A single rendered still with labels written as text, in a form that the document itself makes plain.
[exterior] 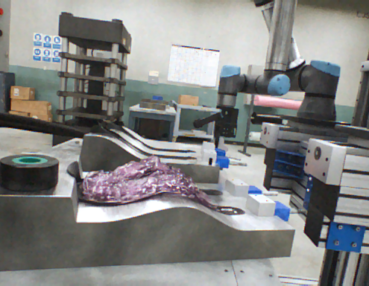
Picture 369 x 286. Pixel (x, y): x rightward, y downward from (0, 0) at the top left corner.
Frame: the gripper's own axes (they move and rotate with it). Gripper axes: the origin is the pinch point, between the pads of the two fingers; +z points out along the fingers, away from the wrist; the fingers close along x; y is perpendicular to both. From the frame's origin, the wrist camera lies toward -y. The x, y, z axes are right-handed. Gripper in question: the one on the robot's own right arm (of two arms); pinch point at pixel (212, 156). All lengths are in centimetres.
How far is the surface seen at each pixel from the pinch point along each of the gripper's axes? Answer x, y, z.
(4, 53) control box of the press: 7, -89, -30
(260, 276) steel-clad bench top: -74, 2, 5
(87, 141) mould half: -38, -38, -7
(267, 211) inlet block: -61, 5, -2
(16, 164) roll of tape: -77, -35, -10
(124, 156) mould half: -38.4, -27.7, -3.9
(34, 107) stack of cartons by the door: 555, -352, 43
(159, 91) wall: 613, -83, -27
